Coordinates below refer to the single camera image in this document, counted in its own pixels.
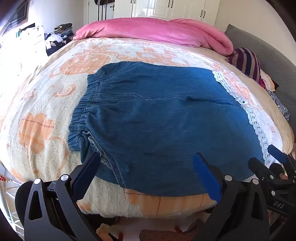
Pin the white dresser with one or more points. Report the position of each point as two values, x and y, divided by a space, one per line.
32 37

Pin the pile of clothes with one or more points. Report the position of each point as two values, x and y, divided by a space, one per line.
55 39

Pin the hanging dark clothes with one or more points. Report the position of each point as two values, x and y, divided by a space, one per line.
100 7

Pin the grey patterned cloth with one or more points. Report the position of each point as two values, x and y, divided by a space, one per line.
281 104

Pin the grey padded headboard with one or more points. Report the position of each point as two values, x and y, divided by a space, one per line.
266 51

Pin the pink duvet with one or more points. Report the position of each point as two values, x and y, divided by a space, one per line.
150 30

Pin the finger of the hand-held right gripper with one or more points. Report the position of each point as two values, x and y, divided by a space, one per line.
259 168
277 154

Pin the purple striped pillow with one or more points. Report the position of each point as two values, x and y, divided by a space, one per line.
245 61

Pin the blue denim garment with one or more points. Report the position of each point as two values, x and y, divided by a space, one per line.
161 120

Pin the black wall television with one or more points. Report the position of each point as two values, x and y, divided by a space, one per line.
16 15

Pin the white wardrobe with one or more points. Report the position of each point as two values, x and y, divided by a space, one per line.
185 9

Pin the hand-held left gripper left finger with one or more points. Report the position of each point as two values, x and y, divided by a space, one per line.
89 170

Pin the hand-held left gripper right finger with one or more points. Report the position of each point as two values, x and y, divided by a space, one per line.
207 178

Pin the white peach floral blanket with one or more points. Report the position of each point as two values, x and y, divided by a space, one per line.
46 97

